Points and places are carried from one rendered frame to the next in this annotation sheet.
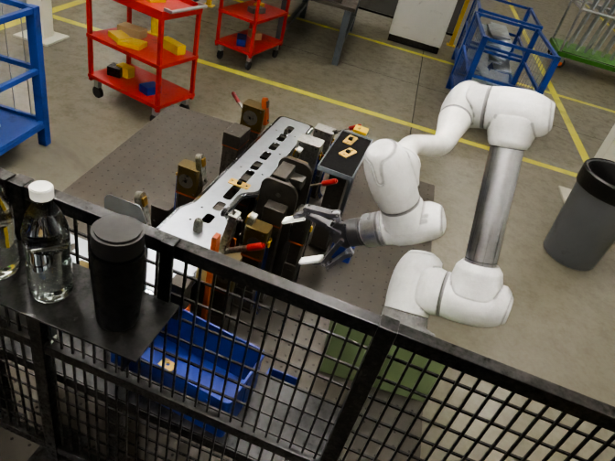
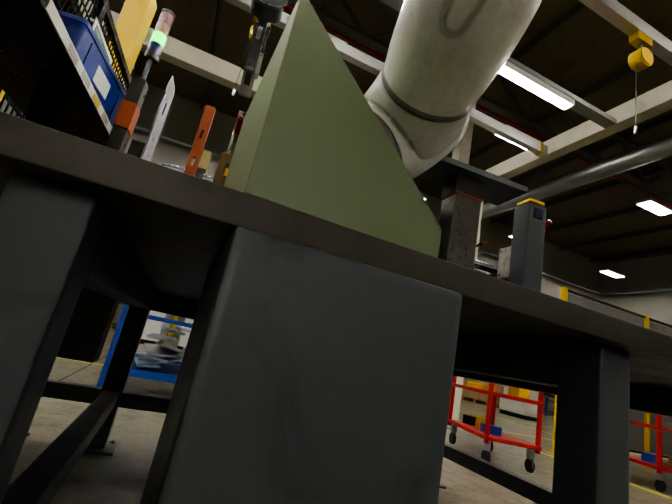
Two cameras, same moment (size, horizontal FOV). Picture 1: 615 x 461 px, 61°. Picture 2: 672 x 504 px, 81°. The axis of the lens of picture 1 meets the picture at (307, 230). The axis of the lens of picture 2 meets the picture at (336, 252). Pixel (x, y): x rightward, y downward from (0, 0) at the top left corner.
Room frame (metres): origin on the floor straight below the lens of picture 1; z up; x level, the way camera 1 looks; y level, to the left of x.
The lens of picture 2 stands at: (1.08, -0.94, 0.55)
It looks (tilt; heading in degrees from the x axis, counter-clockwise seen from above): 15 degrees up; 66
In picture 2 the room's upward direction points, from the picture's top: 12 degrees clockwise
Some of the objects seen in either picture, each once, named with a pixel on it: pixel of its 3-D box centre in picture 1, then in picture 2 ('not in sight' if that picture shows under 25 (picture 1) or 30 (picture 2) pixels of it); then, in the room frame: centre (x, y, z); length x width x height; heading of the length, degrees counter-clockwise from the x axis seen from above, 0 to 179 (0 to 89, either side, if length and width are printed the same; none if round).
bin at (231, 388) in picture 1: (187, 363); (68, 74); (0.74, 0.18, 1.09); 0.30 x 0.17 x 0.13; 75
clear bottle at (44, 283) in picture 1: (47, 241); not in sight; (0.56, 0.37, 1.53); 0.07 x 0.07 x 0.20
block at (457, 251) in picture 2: (332, 201); (455, 249); (1.84, -0.07, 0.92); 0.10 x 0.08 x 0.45; 171
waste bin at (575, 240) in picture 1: (593, 217); not in sight; (3.49, -2.01, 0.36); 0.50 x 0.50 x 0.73
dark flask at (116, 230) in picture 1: (117, 275); not in sight; (0.54, 0.25, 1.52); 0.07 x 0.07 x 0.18
